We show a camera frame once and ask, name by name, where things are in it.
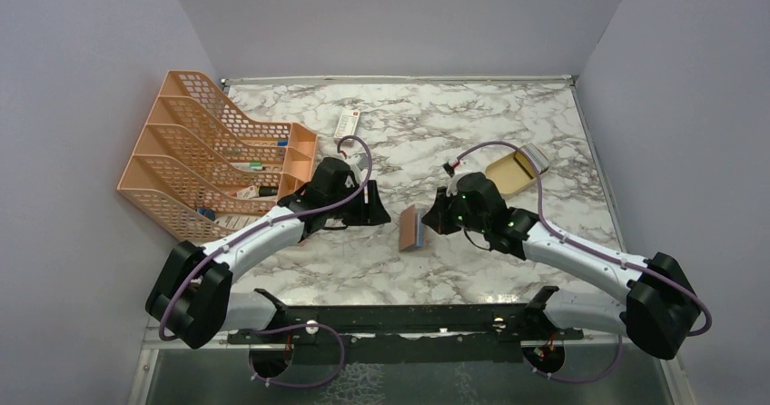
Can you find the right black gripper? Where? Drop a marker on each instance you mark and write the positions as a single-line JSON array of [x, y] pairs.
[[437, 216]]

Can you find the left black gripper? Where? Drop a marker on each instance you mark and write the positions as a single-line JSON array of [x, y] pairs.
[[372, 212]]

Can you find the tan leather card holder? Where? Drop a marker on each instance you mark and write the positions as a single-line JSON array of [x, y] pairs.
[[412, 231]]

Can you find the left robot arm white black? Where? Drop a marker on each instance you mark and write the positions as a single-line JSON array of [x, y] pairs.
[[192, 297]]

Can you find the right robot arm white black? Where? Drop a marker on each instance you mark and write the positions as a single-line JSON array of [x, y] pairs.
[[648, 300]]

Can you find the white red small box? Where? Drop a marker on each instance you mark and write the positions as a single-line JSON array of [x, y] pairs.
[[347, 125]]

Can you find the orange plastic file rack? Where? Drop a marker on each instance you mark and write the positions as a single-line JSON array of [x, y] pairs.
[[200, 160]]

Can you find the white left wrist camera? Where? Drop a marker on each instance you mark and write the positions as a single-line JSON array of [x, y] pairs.
[[359, 164]]

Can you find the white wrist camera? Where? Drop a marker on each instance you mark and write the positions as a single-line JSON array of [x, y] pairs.
[[359, 164], [454, 169]]

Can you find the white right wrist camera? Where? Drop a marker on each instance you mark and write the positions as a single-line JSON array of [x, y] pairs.
[[454, 169]]

